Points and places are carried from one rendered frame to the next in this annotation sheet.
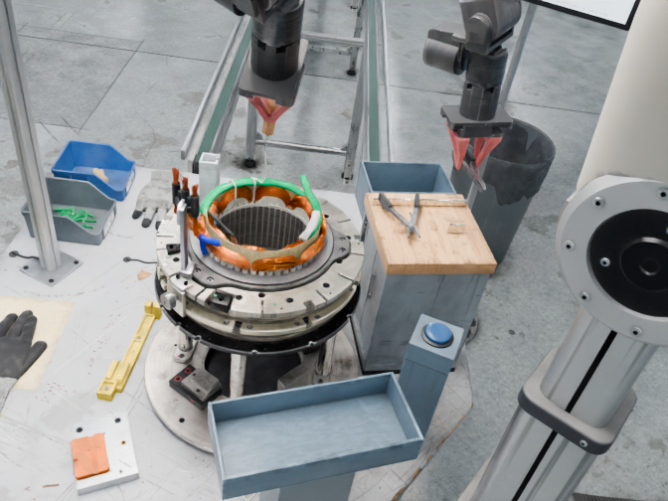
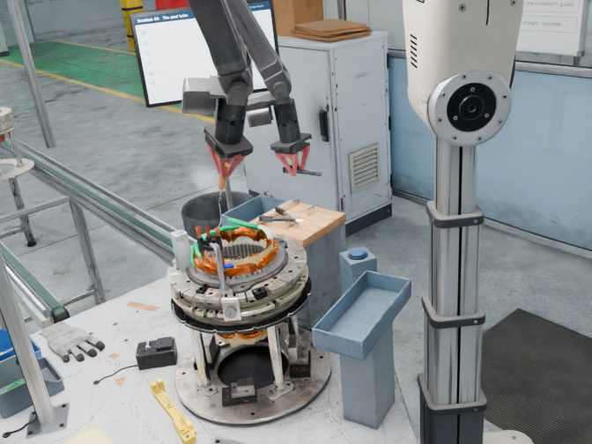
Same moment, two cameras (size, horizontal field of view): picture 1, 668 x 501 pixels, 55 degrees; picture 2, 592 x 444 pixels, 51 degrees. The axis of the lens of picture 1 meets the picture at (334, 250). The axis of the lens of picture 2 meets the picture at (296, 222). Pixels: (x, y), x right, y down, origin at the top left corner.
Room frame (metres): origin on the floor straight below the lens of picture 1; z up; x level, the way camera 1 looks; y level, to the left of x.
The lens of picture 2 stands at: (-0.35, 0.68, 1.76)
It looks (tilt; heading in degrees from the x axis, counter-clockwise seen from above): 25 degrees down; 326
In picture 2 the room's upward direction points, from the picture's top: 6 degrees counter-clockwise
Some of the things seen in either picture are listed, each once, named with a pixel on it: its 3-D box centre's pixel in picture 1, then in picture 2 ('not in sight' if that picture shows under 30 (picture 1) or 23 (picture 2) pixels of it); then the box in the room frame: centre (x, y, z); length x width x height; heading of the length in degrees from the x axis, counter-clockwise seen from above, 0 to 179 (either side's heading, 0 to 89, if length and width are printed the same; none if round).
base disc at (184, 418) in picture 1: (253, 364); (253, 366); (0.77, 0.11, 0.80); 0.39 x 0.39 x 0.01
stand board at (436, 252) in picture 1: (426, 231); (296, 222); (0.92, -0.16, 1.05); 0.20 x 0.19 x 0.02; 14
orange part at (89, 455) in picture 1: (89, 455); not in sight; (0.54, 0.32, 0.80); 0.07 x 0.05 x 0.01; 29
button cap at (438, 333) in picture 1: (437, 332); (357, 252); (0.69, -0.18, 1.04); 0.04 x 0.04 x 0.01
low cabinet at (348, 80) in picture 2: not in sight; (311, 127); (2.88, -1.65, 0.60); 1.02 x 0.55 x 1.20; 4
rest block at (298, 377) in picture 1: (297, 388); (298, 349); (0.69, 0.02, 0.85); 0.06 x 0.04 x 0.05; 142
